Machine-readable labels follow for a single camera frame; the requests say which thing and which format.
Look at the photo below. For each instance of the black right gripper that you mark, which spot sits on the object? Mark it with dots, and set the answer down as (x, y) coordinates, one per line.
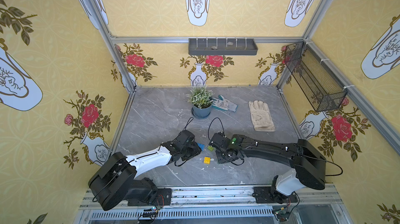
(217, 148)

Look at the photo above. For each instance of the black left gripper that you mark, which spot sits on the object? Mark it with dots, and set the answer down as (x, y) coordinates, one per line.
(192, 148)

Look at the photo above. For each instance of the yellow lego brick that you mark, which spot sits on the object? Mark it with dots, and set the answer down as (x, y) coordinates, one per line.
(207, 160)

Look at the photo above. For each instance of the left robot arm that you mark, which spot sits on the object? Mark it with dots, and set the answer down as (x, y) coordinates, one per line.
(116, 180)

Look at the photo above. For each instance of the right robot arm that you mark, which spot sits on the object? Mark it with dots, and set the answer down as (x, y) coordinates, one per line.
(308, 166)

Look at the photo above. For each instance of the grey plant pot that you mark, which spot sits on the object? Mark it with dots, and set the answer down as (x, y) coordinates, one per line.
(201, 113)

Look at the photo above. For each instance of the beige work glove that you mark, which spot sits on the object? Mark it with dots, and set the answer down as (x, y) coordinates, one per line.
(261, 117)

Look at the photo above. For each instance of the teal grey work glove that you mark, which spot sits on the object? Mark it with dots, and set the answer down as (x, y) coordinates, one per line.
(222, 103)

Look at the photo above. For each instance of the green artificial plant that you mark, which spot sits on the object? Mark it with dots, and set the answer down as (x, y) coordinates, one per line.
(200, 97)

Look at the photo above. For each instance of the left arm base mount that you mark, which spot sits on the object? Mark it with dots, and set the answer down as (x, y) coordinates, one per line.
(158, 197)

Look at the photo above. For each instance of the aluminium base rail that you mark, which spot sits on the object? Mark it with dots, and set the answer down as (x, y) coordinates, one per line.
(228, 202)

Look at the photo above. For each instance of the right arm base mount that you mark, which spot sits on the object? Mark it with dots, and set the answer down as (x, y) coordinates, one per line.
(267, 195)

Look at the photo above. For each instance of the grey wall shelf tray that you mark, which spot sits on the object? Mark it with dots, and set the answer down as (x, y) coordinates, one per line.
(222, 46)

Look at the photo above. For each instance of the black wire mesh basket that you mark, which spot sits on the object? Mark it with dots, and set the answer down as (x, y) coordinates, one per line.
(320, 85)

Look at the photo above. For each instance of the aluminium corner post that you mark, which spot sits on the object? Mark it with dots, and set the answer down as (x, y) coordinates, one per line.
(103, 29)

